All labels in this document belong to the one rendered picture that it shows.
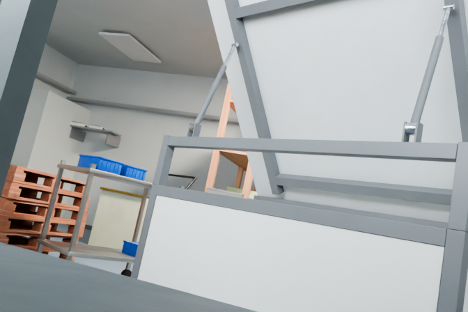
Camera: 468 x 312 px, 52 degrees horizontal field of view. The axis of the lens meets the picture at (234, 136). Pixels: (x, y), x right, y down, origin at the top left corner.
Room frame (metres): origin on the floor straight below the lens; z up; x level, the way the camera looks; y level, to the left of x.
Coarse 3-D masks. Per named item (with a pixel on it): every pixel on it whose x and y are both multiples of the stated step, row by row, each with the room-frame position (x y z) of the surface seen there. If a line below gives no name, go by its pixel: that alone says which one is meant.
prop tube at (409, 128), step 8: (440, 40) 1.20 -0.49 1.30; (432, 48) 1.21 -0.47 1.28; (440, 48) 1.20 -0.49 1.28; (432, 56) 1.19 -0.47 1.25; (432, 64) 1.19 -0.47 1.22; (432, 72) 1.18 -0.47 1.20; (424, 80) 1.18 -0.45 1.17; (424, 88) 1.17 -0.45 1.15; (424, 96) 1.17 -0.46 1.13; (416, 104) 1.17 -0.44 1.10; (424, 104) 1.17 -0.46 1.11; (416, 112) 1.16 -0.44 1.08; (416, 120) 1.15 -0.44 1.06; (408, 128) 1.15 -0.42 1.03
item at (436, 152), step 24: (168, 144) 1.86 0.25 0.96; (192, 144) 1.75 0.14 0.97; (216, 144) 1.66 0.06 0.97; (240, 144) 1.57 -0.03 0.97; (264, 144) 1.49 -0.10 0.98; (288, 144) 1.42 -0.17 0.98; (312, 144) 1.36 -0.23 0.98; (336, 144) 1.30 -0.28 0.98; (360, 144) 1.24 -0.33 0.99; (384, 144) 1.19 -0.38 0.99; (408, 144) 1.15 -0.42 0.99; (432, 144) 1.10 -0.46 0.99; (456, 144) 1.06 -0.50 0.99; (168, 168) 1.88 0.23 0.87; (456, 168) 1.06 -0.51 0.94; (456, 192) 1.05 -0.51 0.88; (456, 216) 1.05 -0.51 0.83
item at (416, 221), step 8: (264, 200) 2.24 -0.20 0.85; (272, 200) 2.20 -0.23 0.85; (280, 200) 2.17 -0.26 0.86; (288, 200) 2.14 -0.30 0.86; (320, 208) 2.01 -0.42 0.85; (328, 208) 1.98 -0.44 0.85; (336, 208) 1.95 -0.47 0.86; (344, 208) 1.93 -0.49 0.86; (368, 216) 1.85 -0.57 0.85; (376, 216) 1.82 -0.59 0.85; (384, 216) 1.80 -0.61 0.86; (392, 216) 1.78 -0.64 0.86; (400, 216) 1.75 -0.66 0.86; (424, 224) 1.69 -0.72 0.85; (432, 224) 1.66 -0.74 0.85; (440, 224) 1.65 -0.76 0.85
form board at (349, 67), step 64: (256, 0) 1.75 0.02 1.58; (320, 0) 1.56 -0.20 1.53; (384, 0) 1.41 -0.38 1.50; (256, 64) 1.91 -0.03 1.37; (320, 64) 1.69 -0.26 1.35; (384, 64) 1.52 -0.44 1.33; (448, 64) 1.38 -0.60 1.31; (320, 128) 1.84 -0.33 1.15; (384, 128) 1.64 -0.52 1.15; (448, 128) 1.48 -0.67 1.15; (320, 192) 2.01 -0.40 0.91
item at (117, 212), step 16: (112, 192) 6.96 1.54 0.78; (128, 192) 6.81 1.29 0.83; (112, 208) 6.94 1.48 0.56; (128, 208) 6.86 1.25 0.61; (144, 208) 6.78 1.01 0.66; (96, 224) 7.01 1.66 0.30; (112, 224) 6.92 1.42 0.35; (128, 224) 6.84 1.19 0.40; (96, 240) 6.98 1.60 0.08; (112, 240) 6.90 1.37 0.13; (128, 240) 6.82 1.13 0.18
